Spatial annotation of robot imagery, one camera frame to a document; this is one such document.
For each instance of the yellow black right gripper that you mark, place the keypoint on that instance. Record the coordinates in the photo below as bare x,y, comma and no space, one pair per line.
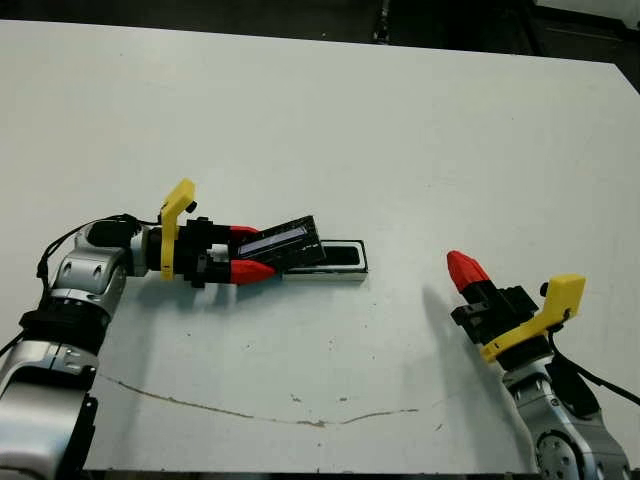
510,320

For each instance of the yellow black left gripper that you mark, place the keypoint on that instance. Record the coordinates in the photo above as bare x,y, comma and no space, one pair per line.
172,240

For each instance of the shiny black box lid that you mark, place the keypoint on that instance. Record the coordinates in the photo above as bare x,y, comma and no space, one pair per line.
290,242

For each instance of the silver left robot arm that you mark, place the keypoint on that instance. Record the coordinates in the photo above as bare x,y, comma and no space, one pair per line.
85,280

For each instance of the white lined camera box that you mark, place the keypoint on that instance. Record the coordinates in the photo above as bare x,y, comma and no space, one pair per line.
345,276

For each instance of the dark metal post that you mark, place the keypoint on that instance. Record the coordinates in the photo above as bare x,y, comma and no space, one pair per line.
382,22

